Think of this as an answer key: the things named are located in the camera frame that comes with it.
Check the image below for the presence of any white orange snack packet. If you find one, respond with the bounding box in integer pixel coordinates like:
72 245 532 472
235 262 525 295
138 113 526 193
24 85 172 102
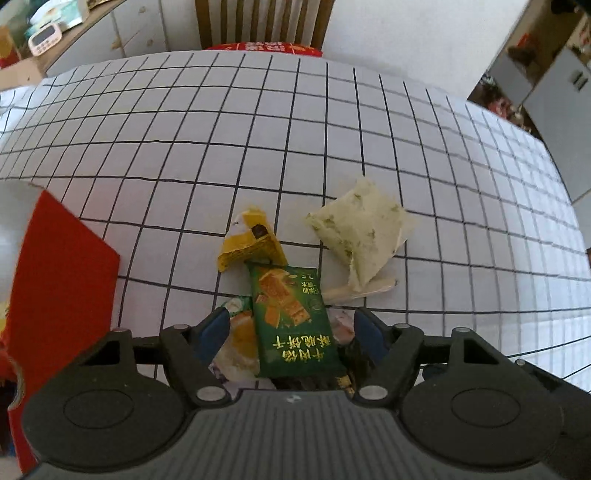
211 296 260 383

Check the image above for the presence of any green biscuit packet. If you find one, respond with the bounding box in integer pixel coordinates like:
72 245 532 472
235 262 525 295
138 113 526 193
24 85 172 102
247 262 342 378

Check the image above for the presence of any dark green small packet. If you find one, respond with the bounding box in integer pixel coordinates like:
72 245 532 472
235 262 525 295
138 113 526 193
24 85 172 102
322 339 375 398

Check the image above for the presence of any pale green-flecked snack bag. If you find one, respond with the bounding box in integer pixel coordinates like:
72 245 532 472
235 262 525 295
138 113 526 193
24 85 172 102
305 176 415 304

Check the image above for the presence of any pink digital timer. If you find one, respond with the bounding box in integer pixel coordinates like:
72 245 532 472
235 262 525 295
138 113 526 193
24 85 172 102
28 22 62 57

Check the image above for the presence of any yellow snack packet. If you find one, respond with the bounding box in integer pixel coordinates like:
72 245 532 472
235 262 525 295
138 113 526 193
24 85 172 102
217 207 287 272

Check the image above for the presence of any wooden chair behind table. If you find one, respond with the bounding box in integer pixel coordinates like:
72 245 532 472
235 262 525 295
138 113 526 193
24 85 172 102
194 0 335 51

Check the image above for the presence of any red chair cushion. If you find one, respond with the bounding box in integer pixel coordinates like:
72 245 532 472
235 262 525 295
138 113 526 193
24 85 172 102
209 42 322 57

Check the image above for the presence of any grey wall cabinet unit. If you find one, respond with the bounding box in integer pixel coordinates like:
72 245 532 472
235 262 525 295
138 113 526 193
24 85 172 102
469 1 590 249

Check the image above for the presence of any white black grid tablecloth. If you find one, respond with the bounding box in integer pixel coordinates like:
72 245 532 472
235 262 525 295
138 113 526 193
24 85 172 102
1 51 590 389

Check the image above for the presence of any wooden side cabinet with drawers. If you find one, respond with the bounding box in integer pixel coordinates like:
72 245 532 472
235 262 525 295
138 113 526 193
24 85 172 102
1 0 201 90

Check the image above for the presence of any red and white cardboard box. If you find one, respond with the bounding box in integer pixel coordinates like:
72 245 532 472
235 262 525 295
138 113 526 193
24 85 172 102
1 180 120 473

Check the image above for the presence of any purple snack packet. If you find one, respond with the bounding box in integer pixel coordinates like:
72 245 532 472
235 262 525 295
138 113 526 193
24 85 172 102
328 308 355 345

